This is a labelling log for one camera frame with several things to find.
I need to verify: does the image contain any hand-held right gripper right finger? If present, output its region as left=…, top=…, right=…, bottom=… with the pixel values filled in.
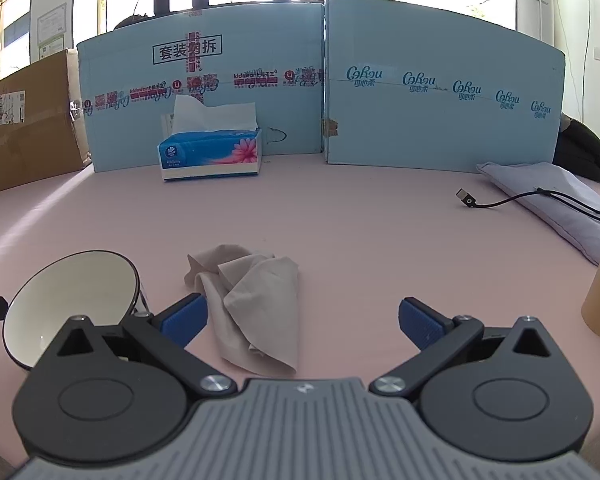
left=369, top=297, right=568, bottom=397

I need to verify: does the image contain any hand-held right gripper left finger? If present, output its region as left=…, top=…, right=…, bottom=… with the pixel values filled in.
left=36, top=294, right=237, bottom=397

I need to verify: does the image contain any grey cleaning cloth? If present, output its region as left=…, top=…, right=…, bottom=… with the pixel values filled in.
left=184, top=244, right=301, bottom=377

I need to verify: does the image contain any white bowl with black rim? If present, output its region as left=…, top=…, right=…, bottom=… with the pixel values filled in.
left=2, top=250, right=141, bottom=372

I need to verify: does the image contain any blue tissue box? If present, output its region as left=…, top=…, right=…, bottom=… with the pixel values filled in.
left=157, top=94, right=263, bottom=182

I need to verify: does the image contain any lavender pillow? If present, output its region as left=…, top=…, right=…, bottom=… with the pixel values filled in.
left=476, top=161, right=600, bottom=266

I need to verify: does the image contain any brown cardboard box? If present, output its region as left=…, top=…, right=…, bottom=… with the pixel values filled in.
left=0, top=49, right=92, bottom=196

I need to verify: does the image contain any blue cardboard panel red print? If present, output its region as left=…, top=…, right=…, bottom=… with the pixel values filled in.
left=76, top=2, right=327, bottom=173

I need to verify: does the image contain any plain blue cardboard panel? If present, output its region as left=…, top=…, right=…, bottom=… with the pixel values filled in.
left=324, top=0, right=567, bottom=173

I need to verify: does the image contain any black bag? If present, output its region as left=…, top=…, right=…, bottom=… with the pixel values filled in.
left=552, top=116, right=600, bottom=182

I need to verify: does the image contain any white standing air conditioner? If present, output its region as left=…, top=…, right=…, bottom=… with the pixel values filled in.
left=510, top=0, right=557, bottom=47

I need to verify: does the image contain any black usb cable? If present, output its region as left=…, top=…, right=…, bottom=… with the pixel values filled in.
left=455, top=186, right=600, bottom=224

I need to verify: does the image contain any wall notice sheet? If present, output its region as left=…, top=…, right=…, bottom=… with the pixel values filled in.
left=36, top=4, right=69, bottom=62

